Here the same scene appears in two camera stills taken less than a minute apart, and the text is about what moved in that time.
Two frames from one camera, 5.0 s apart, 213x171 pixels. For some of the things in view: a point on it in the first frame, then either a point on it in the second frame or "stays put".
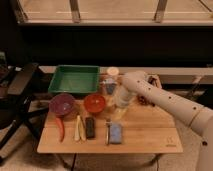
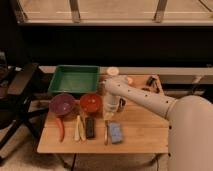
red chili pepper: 60,127 stays put
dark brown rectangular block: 90,127 stays put
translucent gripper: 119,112 → 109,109
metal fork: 107,123 stays put
